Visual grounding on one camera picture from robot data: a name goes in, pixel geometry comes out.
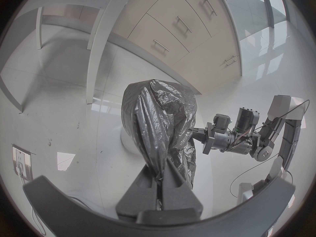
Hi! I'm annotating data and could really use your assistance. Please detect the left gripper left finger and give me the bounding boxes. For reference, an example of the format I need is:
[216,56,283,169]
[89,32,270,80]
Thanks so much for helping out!
[115,166,159,220]

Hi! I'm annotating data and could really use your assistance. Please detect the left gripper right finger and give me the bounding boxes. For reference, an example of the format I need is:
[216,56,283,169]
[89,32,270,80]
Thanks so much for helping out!
[161,158,203,213]

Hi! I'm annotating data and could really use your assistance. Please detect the black plastic bag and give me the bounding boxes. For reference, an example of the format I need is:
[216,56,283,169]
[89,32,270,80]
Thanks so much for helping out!
[121,79,198,210]

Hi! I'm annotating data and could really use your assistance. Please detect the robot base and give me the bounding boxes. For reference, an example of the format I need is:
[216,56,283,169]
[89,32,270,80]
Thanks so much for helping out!
[237,182,297,208]

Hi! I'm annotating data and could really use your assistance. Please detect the white trash bin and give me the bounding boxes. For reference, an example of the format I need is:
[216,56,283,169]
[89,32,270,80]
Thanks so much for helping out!
[120,129,140,156]

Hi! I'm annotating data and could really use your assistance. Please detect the white chest of drawers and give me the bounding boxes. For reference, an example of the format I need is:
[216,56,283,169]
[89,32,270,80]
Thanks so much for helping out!
[86,0,243,105]

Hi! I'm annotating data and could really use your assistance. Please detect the white table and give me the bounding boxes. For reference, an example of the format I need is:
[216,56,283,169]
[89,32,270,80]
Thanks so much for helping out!
[0,0,119,114]

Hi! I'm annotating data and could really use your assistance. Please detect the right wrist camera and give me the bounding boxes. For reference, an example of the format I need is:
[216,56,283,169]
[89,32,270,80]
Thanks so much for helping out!
[212,113,231,134]

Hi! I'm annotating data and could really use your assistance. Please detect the black cable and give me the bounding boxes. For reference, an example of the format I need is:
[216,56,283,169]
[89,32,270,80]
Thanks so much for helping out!
[230,160,273,199]

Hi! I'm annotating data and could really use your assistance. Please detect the white cable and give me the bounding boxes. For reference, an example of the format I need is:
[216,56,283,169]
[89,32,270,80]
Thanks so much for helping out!
[13,163,46,234]

